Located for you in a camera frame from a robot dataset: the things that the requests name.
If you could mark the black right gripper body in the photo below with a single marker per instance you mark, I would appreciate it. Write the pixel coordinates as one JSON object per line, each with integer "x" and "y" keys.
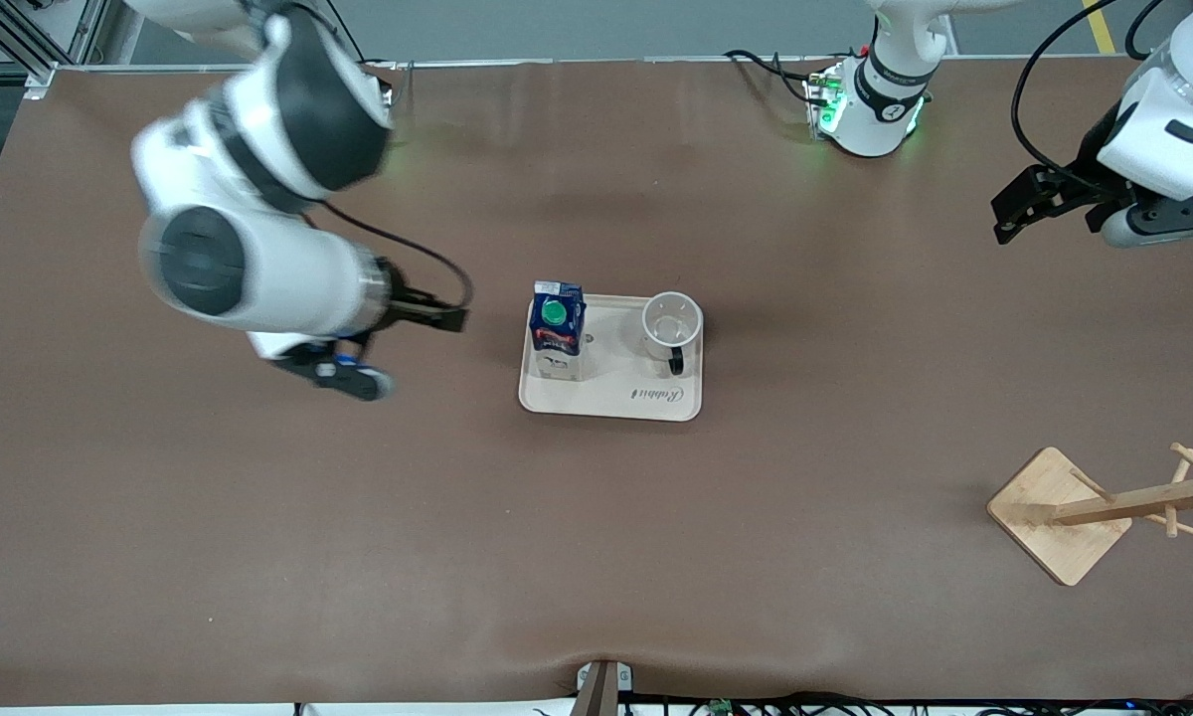
{"x": 399, "y": 302}

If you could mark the wooden mug tree stand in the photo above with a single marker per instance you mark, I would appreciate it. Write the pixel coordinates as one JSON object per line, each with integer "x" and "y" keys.
{"x": 1049, "y": 517}

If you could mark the small green circuit board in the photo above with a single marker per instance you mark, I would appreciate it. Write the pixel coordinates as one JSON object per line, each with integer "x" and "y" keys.
{"x": 721, "y": 707}

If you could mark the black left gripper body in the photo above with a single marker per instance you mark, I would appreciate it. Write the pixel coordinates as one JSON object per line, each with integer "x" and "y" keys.
{"x": 1082, "y": 182}

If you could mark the aluminium frame profile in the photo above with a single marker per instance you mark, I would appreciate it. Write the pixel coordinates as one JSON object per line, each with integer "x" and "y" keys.
{"x": 0, "y": 27}

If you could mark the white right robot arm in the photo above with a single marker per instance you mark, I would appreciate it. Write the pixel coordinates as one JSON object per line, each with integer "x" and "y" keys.
{"x": 258, "y": 268}

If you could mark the blue white milk carton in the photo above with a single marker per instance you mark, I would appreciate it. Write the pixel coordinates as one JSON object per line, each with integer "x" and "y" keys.
{"x": 557, "y": 338}

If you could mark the cream tray with bear print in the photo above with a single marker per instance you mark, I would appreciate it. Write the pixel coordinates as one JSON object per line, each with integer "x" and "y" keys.
{"x": 616, "y": 400}

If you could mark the metal table edge bracket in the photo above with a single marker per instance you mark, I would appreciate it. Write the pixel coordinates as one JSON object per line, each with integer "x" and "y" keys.
{"x": 596, "y": 691}

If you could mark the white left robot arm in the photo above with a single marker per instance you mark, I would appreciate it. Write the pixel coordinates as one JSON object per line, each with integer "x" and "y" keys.
{"x": 880, "y": 99}

